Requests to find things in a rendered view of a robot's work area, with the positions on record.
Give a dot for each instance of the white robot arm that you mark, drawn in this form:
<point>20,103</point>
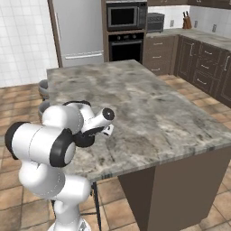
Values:
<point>39,141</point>

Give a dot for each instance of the black built-in oven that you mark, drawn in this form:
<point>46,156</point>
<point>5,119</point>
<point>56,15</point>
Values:
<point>125,48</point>

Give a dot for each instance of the grey stool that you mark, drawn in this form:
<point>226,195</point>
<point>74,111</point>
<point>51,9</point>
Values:
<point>42,109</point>
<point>43,87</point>

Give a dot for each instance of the brown base cupboards with drawers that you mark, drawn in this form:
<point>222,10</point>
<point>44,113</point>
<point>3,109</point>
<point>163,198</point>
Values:
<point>159,55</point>

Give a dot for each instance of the brown oven cabinet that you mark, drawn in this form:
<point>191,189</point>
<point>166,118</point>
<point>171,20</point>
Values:
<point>104,33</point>

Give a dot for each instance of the black-legged stool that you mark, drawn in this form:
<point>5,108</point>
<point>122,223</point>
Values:
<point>97,204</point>

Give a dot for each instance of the silver fridge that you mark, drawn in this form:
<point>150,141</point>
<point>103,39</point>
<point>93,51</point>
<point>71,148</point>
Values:
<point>79,30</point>

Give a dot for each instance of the brown base cupboards with doors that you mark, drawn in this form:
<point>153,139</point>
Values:
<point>204,69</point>

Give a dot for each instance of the brown kitchen island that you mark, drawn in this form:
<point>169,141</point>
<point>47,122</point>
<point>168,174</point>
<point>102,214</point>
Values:
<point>180,192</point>

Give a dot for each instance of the black microwave oven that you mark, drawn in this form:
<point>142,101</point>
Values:
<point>124,15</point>

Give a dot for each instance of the dark toaster oven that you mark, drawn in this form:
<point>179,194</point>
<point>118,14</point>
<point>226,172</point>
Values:
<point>155,22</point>

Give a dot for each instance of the brown knife block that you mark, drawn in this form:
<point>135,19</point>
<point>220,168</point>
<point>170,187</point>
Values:
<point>186,22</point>

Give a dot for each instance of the grey wall socket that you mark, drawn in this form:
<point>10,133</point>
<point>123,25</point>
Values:
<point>195,24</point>
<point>171,23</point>
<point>214,28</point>

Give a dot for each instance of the brown wall cupboards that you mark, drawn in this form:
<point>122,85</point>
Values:
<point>192,2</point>

